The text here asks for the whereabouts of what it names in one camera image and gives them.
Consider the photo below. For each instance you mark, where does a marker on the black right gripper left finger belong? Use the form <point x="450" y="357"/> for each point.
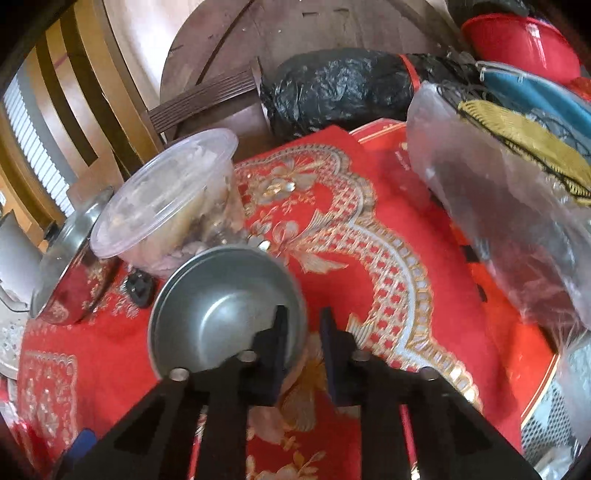
<point x="193" y="425"/>

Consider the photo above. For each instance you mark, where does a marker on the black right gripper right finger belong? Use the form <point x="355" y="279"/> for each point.
<point x="413" y="422"/>

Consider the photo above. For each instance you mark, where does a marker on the small steel bowl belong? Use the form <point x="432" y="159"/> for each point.
<point x="213" y="305"/>

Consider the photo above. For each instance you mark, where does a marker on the black power plug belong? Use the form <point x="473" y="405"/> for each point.
<point x="140" y="288"/>

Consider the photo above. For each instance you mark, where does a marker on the steel wok with glass lid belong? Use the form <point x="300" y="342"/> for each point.
<point x="72" y="278"/>

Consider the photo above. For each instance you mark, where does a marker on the cream plastic basket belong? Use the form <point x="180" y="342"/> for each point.
<point x="13" y="320"/>

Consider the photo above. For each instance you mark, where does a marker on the white electric kettle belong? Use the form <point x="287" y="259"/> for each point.
<point x="19" y="260"/>

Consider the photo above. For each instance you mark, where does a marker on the clear plastic food container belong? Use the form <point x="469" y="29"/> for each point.
<point x="182" y="202"/>

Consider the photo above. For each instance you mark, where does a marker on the red floral tablecloth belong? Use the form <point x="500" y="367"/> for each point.
<point x="393" y="274"/>

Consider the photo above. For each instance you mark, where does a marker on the clear plastic bag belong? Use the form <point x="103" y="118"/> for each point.
<point x="526" y="228"/>

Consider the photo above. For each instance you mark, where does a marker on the yellow woven item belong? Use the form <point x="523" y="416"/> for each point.
<point x="535" y="143"/>

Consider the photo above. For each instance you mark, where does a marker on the blue plastic plate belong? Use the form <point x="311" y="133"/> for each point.
<point x="553" y="106"/>

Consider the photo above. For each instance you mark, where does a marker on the dark wooden chair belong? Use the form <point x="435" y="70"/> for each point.
<point x="230" y="100"/>

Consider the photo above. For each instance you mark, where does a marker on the black plastic bag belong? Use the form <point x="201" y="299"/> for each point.
<point x="350" y="87"/>

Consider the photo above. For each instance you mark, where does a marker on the red plastic basin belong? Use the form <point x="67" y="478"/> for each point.
<point x="528" y="44"/>

